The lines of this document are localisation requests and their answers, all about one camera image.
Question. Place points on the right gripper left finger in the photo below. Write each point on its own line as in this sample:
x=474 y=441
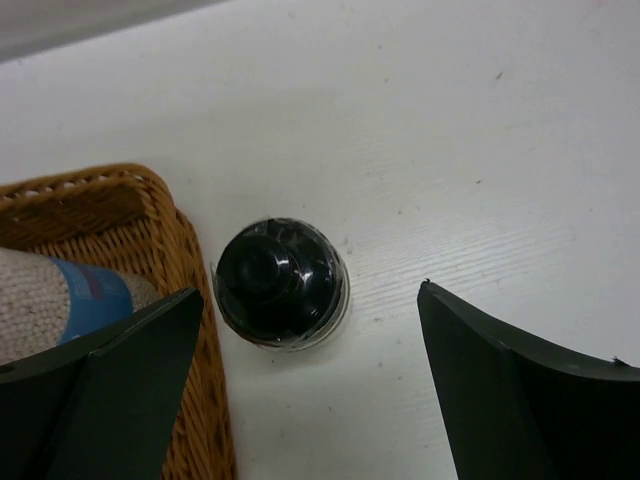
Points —
x=102 y=406

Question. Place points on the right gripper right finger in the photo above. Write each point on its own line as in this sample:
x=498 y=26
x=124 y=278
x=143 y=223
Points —
x=516 y=406

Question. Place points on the blue-label silver-lid seasoning bottle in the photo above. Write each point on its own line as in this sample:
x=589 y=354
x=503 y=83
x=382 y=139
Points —
x=46 y=302

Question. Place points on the black-knob brown spice jar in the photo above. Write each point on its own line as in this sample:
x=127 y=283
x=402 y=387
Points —
x=281 y=285

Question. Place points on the brown wicker organizer basket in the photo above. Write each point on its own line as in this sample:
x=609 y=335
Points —
x=122 y=216

